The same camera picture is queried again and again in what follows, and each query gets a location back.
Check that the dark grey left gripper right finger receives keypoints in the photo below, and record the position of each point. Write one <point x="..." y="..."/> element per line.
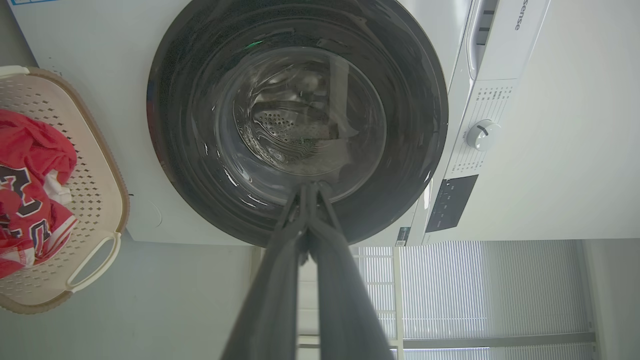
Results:
<point x="340" y="300"/>

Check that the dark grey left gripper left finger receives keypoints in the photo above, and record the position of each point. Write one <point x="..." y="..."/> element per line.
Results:
<point x="280" y="280"/>

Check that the round dark washer door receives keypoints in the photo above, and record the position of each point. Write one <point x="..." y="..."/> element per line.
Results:
<point x="185" y="125"/>

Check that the steel washing machine drum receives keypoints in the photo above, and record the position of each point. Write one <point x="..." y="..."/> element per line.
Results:
<point x="290" y="135"/>

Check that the white front-load washing machine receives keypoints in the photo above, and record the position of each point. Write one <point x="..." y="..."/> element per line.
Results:
<point x="100" y="60"/>

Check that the small dark corner sticker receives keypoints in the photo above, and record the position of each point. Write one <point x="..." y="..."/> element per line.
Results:
<point x="403" y="236"/>

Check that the white window blinds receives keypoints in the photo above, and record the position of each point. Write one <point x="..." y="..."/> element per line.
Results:
<point x="450" y="290"/>

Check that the black control display panel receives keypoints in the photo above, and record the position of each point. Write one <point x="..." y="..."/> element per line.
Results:
<point x="452" y="202"/>

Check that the round white filter cover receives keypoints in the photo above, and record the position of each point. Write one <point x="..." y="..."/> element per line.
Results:
<point x="146" y="215"/>

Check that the beige perforated laundry basket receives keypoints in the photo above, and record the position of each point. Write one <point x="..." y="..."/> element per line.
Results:
<point x="95" y="200"/>

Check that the white program dial knob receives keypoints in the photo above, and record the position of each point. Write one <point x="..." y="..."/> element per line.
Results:
<point x="483" y="135"/>

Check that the red basketball jersey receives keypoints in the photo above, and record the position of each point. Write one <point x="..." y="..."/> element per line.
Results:
<point x="30" y="165"/>

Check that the white detergent drawer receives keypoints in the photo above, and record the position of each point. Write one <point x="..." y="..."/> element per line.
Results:
<point x="520" y="50"/>

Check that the blue energy label sticker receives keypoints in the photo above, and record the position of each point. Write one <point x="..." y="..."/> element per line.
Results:
<point x="30" y="2"/>

